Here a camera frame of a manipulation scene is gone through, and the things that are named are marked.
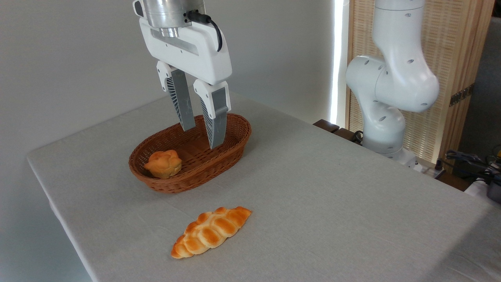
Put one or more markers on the dark wooden stand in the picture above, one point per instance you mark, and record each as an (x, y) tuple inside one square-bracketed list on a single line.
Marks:
[(327, 125)]

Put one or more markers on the wooden slatted folding screen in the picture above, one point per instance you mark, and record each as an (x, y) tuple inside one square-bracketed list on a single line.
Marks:
[(450, 39)]

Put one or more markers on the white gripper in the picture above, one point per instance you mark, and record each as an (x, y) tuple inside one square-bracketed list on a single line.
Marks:
[(195, 51)]

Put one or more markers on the long braided bread loaf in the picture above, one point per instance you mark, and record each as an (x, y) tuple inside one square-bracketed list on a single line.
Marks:
[(211, 233)]

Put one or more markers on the brown wicker basket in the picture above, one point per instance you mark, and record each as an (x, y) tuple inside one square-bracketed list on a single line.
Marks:
[(195, 168)]

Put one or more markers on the small round orange bun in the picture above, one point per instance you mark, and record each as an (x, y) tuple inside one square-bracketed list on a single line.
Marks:
[(162, 164)]

